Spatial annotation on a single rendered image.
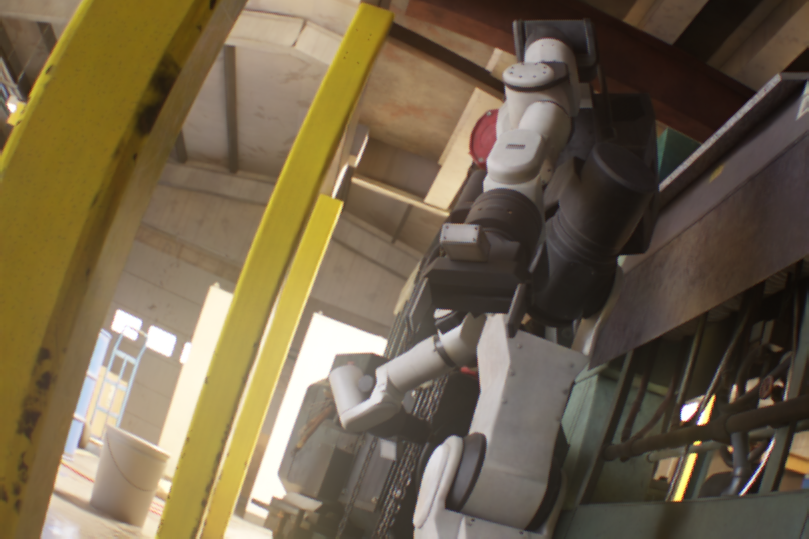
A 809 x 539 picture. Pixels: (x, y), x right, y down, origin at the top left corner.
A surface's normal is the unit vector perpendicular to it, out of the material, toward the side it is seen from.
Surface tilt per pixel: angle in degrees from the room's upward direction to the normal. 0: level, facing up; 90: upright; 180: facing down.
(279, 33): 90
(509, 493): 98
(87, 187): 90
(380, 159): 90
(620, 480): 72
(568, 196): 108
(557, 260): 130
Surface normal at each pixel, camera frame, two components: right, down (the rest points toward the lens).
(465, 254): -0.20, 0.90
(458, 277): -0.32, 0.55
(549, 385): 0.28, -0.45
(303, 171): 0.14, -0.26
